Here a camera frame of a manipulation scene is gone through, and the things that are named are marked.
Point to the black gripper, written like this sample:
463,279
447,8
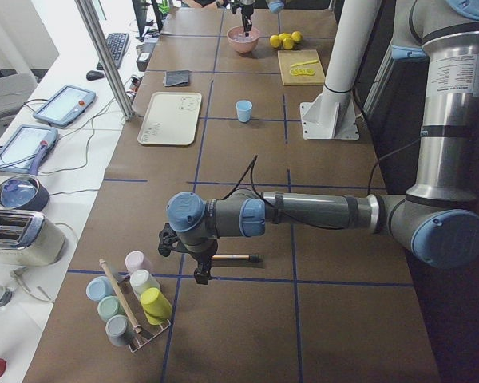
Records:
204,255
246,9

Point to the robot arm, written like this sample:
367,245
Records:
433,219
274,6

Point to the pink upturned cup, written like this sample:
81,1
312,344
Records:
136,260

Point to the white upturned cup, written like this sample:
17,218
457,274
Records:
141,280

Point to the yellow upturned cup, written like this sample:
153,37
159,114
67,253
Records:
157,308

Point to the blue upturned cup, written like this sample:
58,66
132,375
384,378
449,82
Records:
99,288

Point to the green upturned cup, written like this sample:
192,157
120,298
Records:
108,307

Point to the light blue paper cup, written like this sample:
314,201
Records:
243,110

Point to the grey upturned cup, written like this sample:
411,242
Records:
119,330

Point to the pink bowl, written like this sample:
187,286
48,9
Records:
241,41

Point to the wooden cutting board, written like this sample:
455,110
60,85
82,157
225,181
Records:
315,74

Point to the wooden stick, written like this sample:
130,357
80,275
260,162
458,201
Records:
115,285

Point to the yellow plastic knife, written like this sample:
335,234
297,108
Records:
297,64

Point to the steel muddler rod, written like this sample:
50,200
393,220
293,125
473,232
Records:
250,258

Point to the grey folded cloth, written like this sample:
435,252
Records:
178,78

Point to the white bear tray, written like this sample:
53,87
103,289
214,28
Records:
171,119

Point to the black keyboard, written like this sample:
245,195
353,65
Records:
118,44

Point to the cream toaster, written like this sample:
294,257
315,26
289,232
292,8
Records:
28,238

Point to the blue saucepan with lid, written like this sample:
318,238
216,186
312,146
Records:
25,192

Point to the black computer mouse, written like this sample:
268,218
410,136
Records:
94,75

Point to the teach pendant tablet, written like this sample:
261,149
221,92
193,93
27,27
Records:
65,106
29,144

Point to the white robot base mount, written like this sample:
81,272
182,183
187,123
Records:
331,115

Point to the aluminium frame post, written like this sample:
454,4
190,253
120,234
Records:
93,26

